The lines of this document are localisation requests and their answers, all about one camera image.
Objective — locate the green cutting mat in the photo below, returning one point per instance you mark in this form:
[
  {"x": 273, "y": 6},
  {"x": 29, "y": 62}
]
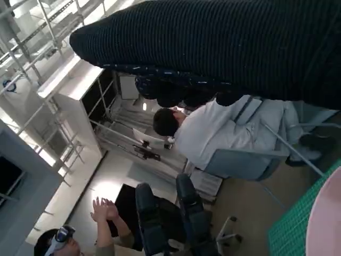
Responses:
[{"x": 290, "y": 229}]

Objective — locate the white shelf cabinet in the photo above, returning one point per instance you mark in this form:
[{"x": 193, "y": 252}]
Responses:
[{"x": 72, "y": 112}]

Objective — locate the grey office chair base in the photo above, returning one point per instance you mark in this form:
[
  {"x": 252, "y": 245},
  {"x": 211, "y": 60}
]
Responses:
[{"x": 229, "y": 234}]

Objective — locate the white desk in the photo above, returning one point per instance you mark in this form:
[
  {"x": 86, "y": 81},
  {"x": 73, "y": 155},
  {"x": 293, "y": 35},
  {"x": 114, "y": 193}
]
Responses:
[{"x": 160, "y": 162}]

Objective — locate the grey wheeled chair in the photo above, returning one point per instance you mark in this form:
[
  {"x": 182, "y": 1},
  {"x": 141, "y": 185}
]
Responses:
[{"x": 239, "y": 165}]

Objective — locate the pink bowl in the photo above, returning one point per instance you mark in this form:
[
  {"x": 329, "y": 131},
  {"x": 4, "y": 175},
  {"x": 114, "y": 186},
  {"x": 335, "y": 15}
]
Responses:
[{"x": 327, "y": 218}]

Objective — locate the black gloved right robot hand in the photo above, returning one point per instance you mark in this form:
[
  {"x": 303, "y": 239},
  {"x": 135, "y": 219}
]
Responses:
[{"x": 213, "y": 40}]

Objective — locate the black flat panel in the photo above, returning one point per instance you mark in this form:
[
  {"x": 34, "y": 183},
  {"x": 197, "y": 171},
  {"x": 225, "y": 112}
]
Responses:
[{"x": 126, "y": 202}]

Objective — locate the white vented cabinet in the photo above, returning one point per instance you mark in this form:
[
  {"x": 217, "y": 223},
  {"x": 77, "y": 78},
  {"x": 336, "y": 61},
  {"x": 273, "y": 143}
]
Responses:
[{"x": 207, "y": 186}]

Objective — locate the white VR headset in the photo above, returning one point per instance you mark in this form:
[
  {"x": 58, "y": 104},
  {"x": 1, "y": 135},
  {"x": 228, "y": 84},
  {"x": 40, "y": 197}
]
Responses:
[{"x": 62, "y": 234}]

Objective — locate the person's hand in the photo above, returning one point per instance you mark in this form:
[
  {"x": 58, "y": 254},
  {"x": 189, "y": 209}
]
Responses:
[
  {"x": 112, "y": 210},
  {"x": 98, "y": 212}
]

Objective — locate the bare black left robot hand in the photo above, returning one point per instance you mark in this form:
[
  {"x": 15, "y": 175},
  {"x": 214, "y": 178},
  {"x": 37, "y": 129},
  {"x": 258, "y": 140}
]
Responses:
[{"x": 165, "y": 229}]

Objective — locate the person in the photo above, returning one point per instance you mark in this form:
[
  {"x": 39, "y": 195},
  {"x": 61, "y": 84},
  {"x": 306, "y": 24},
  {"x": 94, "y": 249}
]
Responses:
[
  {"x": 106, "y": 245},
  {"x": 213, "y": 128}
]

